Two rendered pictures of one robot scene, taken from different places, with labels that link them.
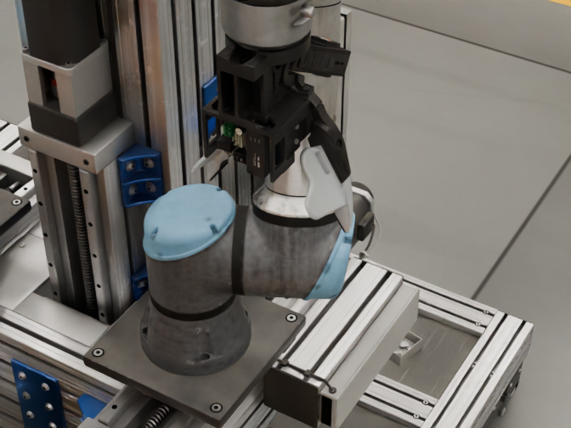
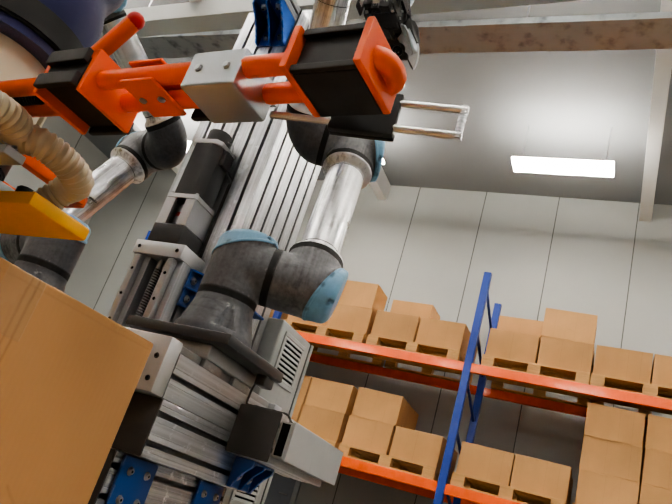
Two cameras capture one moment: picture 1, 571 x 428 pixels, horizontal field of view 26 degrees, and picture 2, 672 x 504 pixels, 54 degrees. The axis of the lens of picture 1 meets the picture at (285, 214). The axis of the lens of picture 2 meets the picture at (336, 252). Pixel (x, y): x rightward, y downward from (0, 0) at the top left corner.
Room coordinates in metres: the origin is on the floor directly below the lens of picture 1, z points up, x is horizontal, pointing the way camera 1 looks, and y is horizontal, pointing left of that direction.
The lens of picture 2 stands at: (-0.04, 0.03, 0.80)
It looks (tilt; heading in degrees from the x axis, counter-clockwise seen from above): 22 degrees up; 356
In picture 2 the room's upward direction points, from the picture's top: 18 degrees clockwise
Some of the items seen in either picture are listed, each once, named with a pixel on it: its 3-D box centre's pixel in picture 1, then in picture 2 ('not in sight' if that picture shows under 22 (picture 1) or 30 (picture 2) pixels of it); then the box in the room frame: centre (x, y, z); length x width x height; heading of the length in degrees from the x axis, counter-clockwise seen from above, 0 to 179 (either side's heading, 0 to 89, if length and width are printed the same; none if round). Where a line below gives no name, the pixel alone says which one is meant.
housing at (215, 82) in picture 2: not in sight; (229, 87); (0.55, 0.15, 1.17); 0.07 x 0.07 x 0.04; 54
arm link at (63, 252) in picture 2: not in sight; (56, 240); (1.45, 0.55, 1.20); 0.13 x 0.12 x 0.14; 43
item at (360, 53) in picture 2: not in sight; (342, 69); (0.46, 0.04, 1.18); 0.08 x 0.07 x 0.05; 54
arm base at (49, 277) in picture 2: not in sight; (34, 286); (1.44, 0.55, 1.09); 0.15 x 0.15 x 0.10
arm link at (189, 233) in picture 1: (195, 244); (243, 266); (1.19, 0.12, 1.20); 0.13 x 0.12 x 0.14; 85
